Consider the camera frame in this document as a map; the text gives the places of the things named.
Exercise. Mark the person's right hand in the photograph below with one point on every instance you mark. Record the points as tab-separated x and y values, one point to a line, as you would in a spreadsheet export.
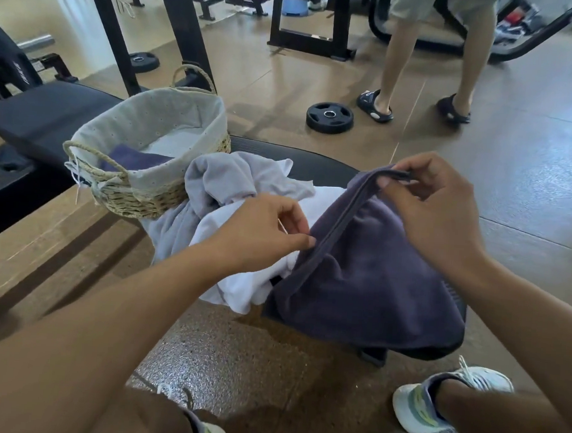
436	213

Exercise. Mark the person's left hand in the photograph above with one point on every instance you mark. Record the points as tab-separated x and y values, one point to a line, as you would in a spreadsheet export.
256	236

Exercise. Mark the white towel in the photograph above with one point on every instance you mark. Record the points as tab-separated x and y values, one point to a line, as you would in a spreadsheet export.
174	142
243	288

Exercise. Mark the light grey towel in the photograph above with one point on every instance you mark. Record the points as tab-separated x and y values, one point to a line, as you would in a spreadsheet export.
230	176

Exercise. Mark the dark purple towel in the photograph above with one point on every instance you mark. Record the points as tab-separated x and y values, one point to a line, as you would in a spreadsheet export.
130	158
373	287

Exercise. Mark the woven basket with white liner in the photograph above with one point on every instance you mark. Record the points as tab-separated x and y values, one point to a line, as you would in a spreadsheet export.
142	113

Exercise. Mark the person's left forearm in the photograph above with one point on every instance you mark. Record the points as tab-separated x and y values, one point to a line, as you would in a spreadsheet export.
89	347

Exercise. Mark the person's right forearm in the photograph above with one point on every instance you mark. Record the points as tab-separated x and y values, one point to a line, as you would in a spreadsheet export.
540	331

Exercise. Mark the person's right white shoe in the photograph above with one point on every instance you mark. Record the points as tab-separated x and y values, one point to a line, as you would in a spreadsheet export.
409	410

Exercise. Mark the person's left leg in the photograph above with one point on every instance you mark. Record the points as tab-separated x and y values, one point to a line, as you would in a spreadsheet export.
143	418

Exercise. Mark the person's leg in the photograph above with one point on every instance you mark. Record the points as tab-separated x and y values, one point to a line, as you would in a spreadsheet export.
495	425
143	418

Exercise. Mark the person's right leg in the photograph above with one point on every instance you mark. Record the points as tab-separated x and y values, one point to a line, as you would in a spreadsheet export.
495	425

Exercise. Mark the black rubber weight plate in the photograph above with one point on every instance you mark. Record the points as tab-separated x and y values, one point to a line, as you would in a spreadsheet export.
150	65
318	121

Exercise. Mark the small red object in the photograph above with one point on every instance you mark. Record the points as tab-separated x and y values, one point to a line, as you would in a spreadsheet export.
512	14

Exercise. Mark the black steel squat rack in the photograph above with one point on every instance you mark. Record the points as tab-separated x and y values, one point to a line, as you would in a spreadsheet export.
181	24

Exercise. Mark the blue plastic container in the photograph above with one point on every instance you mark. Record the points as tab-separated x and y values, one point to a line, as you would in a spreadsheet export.
295	7

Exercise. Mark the black steel base beam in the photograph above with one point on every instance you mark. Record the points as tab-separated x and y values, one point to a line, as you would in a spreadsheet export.
16	197

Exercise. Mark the black padded weight bench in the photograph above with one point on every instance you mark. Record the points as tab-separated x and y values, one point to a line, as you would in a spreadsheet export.
41	112

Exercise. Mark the silver steel barbell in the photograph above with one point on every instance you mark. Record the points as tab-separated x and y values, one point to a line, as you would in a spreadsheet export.
35	43

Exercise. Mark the black bumper plate white print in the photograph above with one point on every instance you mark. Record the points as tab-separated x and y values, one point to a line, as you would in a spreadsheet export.
5	61

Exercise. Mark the black bench press frame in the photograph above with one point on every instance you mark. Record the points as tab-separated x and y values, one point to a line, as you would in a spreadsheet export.
343	24

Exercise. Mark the black barbell stand frame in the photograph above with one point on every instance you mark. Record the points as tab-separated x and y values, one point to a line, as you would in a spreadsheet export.
58	65

